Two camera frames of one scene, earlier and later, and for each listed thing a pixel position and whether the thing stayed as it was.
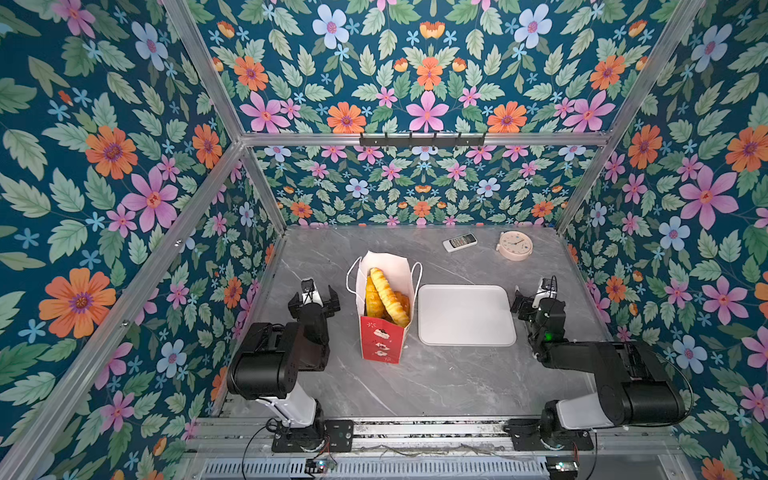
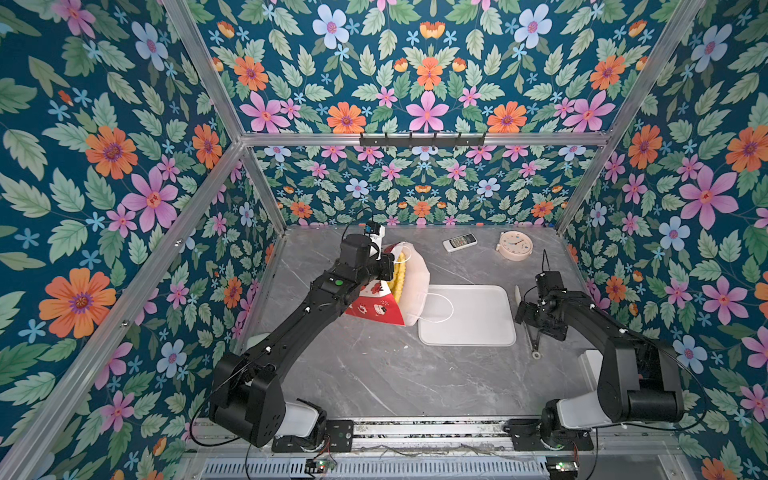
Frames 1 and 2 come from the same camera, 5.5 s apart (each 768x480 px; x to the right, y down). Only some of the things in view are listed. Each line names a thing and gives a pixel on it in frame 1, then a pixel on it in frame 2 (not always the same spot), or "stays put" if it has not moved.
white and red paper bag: [381, 339] → [375, 301]
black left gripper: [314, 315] → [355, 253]
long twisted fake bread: [398, 310] → [397, 284]
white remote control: [459, 242] stays put
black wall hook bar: [421, 141] stays put
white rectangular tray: [465, 315] stays put
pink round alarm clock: [515, 245] stays put
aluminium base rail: [249, 440] stays put
